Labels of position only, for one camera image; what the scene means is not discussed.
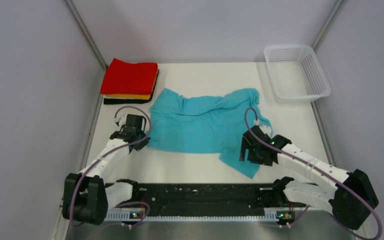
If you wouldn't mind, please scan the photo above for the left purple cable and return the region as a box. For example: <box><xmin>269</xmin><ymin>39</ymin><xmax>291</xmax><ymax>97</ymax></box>
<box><xmin>68</xmin><ymin>105</ymin><xmax>152</xmax><ymax>228</ymax></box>

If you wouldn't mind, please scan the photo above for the corner metal post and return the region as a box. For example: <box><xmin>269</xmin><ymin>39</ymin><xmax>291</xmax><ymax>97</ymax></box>
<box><xmin>311</xmin><ymin>0</ymin><xmax>348</xmax><ymax>52</ymax></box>
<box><xmin>63</xmin><ymin>0</ymin><xmax>108</xmax><ymax>70</ymax></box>

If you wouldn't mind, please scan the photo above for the white cable duct strip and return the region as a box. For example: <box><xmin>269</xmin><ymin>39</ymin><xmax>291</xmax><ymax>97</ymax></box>
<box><xmin>104</xmin><ymin>208</ymin><xmax>279</xmax><ymax>223</ymax></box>

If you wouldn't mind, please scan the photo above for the red folded t-shirt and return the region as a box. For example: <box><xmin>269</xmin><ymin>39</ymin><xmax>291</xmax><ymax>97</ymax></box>
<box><xmin>100</xmin><ymin>58</ymin><xmax>159</xmax><ymax>95</ymax></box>

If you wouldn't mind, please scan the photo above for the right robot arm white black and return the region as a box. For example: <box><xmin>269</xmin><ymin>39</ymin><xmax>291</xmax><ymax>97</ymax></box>
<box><xmin>239</xmin><ymin>125</ymin><xmax>379</xmax><ymax>230</ymax></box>

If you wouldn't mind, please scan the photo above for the aluminium rail frame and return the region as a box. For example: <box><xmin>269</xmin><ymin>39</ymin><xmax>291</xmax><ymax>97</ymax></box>
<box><xmin>51</xmin><ymin>207</ymin><xmax>368</xmax><ymax>240</ymax></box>

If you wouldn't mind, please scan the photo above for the teal t-shirt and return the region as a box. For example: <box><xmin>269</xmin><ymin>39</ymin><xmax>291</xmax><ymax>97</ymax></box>
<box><xmin>148</xmin><ymin>88</ymin><xmax>271</xmax><ymax>179</ymax></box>

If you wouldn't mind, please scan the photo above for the right corner metal post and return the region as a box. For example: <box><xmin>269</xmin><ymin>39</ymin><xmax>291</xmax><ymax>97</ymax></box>
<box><xmin>311</xmin><ymin>0</ymin><xmax>348</xmax><ymax>52</ymax></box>

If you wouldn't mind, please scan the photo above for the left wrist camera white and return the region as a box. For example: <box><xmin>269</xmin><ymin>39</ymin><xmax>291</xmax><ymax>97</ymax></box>
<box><xmin>113</xmin><ymin>113</ymin><xmax>129</xmax><ymax>127</ymax></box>

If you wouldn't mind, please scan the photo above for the white plastic basket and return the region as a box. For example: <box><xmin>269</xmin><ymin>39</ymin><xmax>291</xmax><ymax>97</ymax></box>
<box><xmin>263</xmin><ymin>44</ymin><xmax>332</xmax><ymax>104</ymax></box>

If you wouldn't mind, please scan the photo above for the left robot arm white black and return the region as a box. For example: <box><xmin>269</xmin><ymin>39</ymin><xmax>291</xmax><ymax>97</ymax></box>
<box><xmin>62</xmin><ymin>114</ymin><xmax>150</xmax><ymax>225</ymax></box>

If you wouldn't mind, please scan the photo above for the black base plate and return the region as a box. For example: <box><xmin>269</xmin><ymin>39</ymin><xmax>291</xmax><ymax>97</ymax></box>
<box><xmin>109</xmin><ymin>182</ymin><xmax>307</xmax><ymax>219</ymax></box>

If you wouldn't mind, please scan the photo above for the left corner metal post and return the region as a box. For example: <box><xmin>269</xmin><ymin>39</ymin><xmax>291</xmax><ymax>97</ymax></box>
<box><xmin>63</xmin><ymin>0</ymin><xmax>108</xmax><ymax>70</ymax></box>

